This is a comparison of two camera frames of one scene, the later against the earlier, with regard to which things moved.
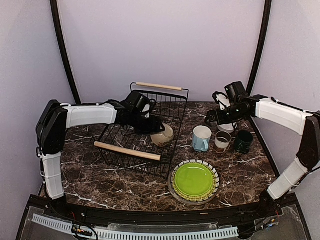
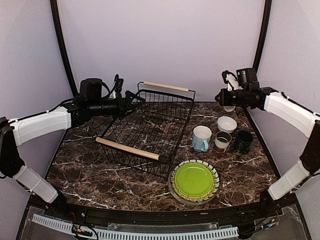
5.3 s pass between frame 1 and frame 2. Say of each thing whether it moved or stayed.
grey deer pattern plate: stayed
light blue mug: stayed
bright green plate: stayed
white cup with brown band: stayed
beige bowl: moved
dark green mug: stayed
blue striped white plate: stayed
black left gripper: moved
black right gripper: moved
